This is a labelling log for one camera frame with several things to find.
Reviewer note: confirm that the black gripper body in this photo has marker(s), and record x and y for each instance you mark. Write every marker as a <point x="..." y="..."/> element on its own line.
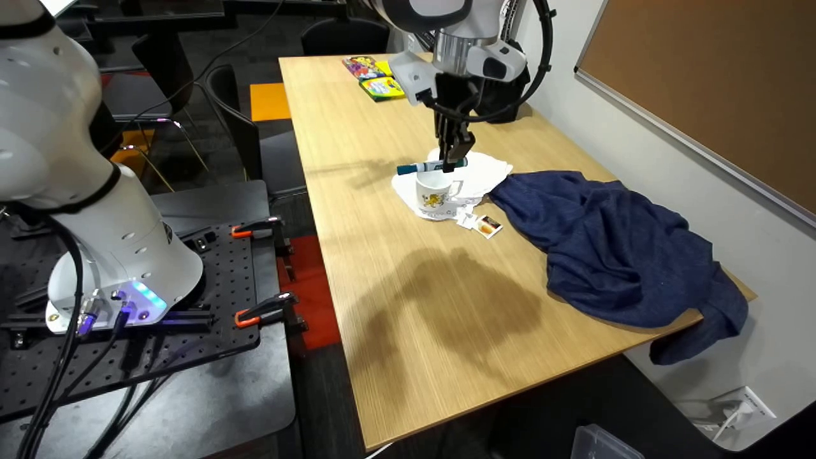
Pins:
<point x="450" y="97"/>

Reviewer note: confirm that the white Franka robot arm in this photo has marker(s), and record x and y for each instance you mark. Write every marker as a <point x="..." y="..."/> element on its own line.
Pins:
<point x="102" y="237"/>

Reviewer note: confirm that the white paper doily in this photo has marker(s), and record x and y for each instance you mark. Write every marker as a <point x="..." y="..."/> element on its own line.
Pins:
<point x="491" y="170"/>

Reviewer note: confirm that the black pen holder bag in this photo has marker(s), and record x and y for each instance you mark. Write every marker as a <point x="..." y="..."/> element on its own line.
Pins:
<point x="508" y="101"/>

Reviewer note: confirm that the yellow green crayon box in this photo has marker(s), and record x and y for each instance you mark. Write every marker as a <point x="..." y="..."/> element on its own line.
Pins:
<point x="383" y="87"/>

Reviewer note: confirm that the tea bag packet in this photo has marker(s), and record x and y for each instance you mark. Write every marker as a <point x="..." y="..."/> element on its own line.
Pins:
<point x="487" y="226"/>

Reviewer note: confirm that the black office chair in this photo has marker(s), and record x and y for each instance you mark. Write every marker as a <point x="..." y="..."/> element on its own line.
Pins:
<point x="224" y="106"/>
<point x="339" y="37"/>

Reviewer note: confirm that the dark blue cloth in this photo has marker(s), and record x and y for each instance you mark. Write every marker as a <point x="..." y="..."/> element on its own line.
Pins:
<point x="620" y="245"/>

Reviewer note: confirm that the orange black clamp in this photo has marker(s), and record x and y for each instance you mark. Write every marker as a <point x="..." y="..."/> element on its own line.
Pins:
<point x="255" y="228"/>
<point x="264" y="311"/>

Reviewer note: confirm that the brown cork board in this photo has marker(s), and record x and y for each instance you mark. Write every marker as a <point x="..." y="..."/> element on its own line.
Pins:
<point x="723" y="85"/>

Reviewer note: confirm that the black chair with metal legs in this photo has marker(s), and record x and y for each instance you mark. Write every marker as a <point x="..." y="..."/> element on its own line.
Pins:
<point x="148" y="93"/>

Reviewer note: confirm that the clear plastic box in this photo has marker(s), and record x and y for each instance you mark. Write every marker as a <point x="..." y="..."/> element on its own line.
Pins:
<point x="607" y="444"/>

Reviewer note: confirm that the black perforated breadboard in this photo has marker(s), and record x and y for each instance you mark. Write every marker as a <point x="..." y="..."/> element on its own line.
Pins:
<point x="168" y="339"/>

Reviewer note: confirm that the black cart table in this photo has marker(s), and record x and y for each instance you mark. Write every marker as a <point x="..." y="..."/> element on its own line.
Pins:
<point x="219" y="409"/>

